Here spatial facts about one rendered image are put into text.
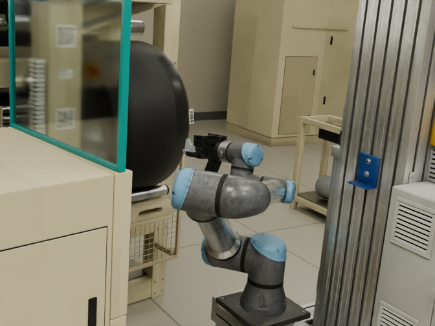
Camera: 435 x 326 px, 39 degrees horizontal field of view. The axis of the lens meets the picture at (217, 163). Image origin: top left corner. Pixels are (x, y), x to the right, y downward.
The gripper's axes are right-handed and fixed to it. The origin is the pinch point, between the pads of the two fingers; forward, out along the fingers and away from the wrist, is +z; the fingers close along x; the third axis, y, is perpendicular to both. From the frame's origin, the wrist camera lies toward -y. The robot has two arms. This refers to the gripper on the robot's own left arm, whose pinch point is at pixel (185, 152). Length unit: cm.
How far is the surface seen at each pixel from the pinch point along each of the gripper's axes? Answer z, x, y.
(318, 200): 133, -257, -82
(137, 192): 24.7, 4.3, -17.7
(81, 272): -50, 75, -14
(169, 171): 14.5, -3.8, -9.2
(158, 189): 24.5, -6.1, -18.1
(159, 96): 7.7, 5.0, 20.4
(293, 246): 103, -188, -100
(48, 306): -49, 83, -20
